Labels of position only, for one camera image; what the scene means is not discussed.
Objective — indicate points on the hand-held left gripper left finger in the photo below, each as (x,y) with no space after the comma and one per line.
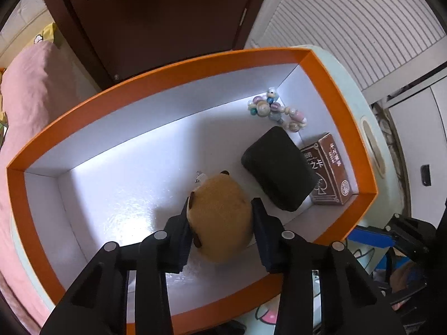
(180,240)

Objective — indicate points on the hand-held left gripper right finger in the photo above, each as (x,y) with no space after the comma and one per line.
(267,240)

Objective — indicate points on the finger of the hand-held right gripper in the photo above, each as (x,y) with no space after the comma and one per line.
(389,267)
(370,235)

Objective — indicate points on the brown plush toy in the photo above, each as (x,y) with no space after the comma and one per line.
(220,216)

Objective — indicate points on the black pouch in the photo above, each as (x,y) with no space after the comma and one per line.
(276,167)

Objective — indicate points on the brown card box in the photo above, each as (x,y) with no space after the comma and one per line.
(331,167)

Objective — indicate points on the orange cardboard box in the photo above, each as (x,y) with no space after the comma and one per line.
(122,167)

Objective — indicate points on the white cabinet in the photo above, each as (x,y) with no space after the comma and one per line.
(419,129)

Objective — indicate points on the white slatted panel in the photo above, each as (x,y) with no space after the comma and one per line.
(349,24)

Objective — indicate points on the pink bed blanket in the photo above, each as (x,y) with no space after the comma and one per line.
(31,87)

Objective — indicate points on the dark brown door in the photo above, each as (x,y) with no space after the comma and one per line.
(157,17)

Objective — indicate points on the yellow cartoon pillow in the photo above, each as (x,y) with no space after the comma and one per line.
(49,32)

